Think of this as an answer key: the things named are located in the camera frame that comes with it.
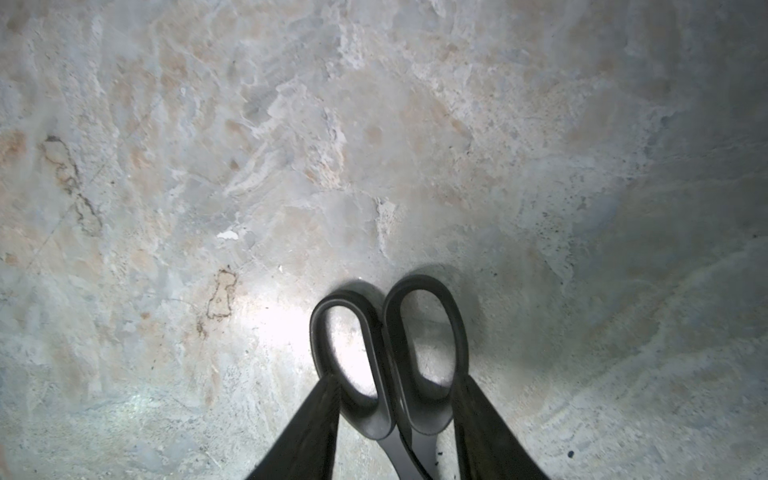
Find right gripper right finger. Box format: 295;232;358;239
451;374;548;480

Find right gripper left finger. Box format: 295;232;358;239
246;375;340;480

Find large black scissors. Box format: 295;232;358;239
309;274;469;479

